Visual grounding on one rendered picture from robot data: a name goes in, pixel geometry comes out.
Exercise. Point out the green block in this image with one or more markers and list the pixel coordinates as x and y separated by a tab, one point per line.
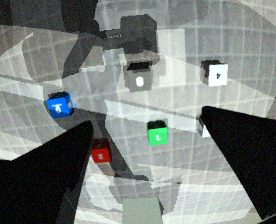
156	133

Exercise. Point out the blue block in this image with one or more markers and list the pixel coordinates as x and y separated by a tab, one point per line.
60	106

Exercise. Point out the red block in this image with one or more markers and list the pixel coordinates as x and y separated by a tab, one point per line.
101	152

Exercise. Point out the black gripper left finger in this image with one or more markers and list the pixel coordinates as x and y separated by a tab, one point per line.
43	186

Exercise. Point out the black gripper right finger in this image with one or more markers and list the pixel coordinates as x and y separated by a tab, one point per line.
249	144

